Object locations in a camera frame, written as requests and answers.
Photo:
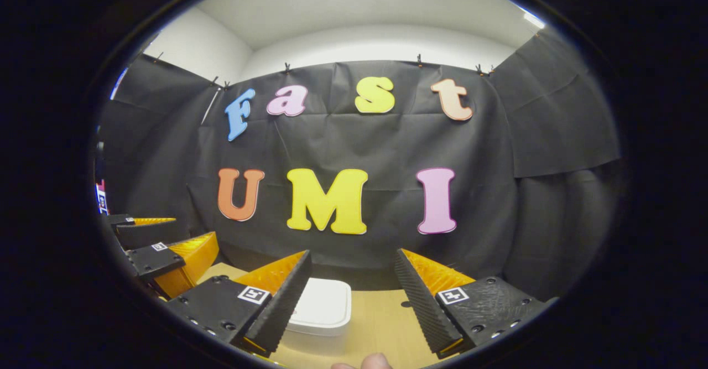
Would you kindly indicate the computer monitor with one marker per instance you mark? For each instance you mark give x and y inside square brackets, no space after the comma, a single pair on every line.
[101,197]

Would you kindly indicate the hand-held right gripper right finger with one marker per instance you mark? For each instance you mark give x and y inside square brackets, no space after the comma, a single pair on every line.
[423,308]

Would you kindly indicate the wooden desktop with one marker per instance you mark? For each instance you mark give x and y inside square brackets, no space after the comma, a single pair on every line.
[381,325]

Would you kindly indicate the black backdrop cloth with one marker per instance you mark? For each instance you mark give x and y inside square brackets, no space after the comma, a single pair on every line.
[387,142]

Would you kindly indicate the ceiling light panel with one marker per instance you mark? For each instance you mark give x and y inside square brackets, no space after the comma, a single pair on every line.
[532,19]

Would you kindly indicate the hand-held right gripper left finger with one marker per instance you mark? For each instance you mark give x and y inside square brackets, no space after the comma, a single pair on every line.
[282,308]

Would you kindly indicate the white desktop garbage bin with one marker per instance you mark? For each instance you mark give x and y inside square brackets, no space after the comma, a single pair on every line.
[323,308]

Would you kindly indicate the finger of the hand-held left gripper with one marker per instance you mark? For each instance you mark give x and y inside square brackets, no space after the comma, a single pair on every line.
[152,259]
[120,222]

